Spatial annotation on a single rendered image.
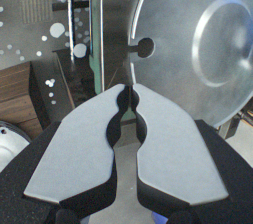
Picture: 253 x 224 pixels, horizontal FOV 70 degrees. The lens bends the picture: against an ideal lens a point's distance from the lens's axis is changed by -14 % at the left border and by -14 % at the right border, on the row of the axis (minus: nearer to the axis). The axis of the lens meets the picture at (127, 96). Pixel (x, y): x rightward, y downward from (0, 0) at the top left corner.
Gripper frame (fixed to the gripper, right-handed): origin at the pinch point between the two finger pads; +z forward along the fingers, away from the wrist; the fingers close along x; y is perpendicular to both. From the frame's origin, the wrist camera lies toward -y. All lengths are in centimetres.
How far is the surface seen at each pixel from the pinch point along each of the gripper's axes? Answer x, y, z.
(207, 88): 10.4, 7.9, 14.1
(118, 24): -1.1, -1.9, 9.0
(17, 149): -41, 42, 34
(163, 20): 3.4, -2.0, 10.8
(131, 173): -4, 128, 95
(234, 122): 22.0, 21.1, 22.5
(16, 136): -40, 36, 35
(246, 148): 103, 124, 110
